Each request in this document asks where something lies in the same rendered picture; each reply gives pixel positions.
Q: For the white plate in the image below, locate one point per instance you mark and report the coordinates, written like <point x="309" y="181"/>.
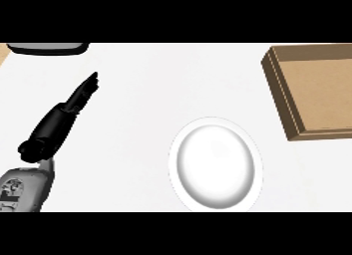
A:
<point x="216" y="166"/>

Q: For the brown cardboard box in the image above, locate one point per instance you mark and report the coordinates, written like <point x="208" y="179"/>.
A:
<point x="326" y="96"/>

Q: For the dark grey appliance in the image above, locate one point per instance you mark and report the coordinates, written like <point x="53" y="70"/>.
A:
<point x="49" y="48"/>

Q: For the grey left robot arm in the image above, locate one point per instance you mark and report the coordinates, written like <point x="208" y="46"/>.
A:
<point x="22" y="191"/>

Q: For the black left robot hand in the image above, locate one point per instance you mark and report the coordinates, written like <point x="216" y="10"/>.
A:
<point x="54" y="127"/>

